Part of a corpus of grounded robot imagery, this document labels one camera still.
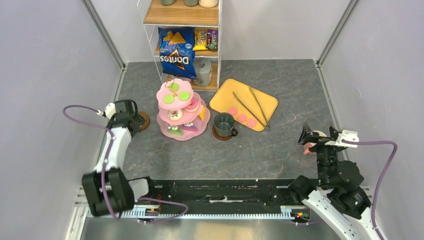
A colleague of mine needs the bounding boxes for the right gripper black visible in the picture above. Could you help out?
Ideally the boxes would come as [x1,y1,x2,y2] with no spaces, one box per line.
[297,121,344,186]

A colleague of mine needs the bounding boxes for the brown round coaster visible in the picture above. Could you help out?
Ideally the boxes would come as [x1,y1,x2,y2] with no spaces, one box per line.
[212,127,233,141]
[138,111,151,132]

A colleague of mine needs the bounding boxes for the green sandwich cookie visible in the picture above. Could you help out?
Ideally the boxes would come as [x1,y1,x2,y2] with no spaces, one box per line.
[163,94,175,105]
[178,91,191,102]
[168,82,180,93]

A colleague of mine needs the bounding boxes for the chocolate white donut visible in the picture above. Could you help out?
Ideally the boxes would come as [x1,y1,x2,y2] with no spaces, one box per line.
[167,109,184,122]

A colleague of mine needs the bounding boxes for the green cake slice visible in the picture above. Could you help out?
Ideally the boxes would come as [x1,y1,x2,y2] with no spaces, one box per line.
[168,125,183,136]

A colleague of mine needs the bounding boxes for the purple cake slice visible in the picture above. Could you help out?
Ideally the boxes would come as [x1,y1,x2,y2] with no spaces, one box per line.
[182,122,198,132]

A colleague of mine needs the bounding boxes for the metal serving tongs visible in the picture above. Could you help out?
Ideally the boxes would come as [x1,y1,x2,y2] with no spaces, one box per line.
[231,86,270,129]

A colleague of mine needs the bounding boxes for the pink frosted donut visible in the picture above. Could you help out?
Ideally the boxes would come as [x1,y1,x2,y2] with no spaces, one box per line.
[184,97,200,113]

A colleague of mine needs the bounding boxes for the yellow cake slice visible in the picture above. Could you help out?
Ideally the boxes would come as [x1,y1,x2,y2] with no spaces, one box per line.
[198,106,206,121]

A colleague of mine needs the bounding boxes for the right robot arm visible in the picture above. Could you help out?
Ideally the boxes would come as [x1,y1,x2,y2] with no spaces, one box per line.
[288,123,385,240]

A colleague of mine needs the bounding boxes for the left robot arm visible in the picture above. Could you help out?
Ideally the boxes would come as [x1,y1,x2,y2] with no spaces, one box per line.
[81,99,150,218]

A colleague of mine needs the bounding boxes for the pink three-tier cake stand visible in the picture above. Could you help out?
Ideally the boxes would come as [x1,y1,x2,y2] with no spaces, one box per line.
[156,78,211,141]

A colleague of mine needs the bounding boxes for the pink sandwich cookie front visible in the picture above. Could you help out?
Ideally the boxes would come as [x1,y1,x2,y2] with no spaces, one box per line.
[246,118,257,128]

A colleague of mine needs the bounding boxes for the pink sandwich cookie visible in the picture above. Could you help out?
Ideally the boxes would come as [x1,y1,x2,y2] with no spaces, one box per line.
[237,113,247,123]
[246,118,257,128]
[228,107,238,116]

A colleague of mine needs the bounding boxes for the blue Doritos chip bag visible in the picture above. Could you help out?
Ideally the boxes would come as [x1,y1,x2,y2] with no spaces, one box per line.
[158,27,197,79]

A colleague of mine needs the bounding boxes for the yellow serving tray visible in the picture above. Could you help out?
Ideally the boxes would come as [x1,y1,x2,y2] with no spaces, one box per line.
[209,78,278,132]

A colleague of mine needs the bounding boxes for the grey ceramic mug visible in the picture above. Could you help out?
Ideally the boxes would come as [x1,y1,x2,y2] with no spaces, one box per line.
[193,58,212,87]

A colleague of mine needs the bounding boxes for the pink sandwich cookie middle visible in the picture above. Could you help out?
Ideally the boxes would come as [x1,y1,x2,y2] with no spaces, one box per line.
[237,113,247,123]

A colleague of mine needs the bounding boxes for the pink sandwich cookie far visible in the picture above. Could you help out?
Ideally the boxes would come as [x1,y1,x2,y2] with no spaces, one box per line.
[228,107,238,116]

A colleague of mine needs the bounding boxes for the yellow M&M candy bag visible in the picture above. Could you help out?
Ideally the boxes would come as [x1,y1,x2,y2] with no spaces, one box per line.
[193,30,208,51]

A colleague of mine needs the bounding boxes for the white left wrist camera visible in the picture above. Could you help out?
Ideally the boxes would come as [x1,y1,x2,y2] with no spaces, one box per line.
[97,102,116,120]

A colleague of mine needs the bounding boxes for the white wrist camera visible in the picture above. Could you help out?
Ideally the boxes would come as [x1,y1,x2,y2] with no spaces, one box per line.
[325,130,359,148]
[97,102,116,120]

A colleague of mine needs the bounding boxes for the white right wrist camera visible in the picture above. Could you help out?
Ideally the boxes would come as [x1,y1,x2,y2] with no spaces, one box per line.
[325,130,359,148]

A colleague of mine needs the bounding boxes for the white cable track rail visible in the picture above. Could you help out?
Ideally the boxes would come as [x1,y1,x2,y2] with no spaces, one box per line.
[86,205,299,220]

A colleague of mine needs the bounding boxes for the white wire wooden shelf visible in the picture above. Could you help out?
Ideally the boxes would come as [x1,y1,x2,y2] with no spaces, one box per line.
[137,0,223,91]

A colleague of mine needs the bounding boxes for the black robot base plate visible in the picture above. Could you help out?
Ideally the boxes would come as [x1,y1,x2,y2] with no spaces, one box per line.
[135,179,305,215]

